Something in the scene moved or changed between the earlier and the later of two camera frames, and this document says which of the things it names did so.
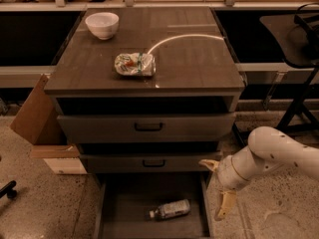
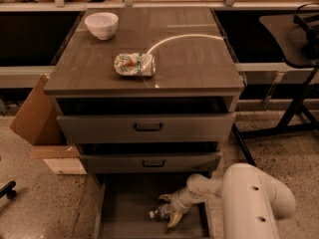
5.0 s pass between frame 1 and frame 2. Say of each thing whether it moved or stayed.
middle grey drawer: stayed
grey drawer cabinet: stayed
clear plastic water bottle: stayed
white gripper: moved
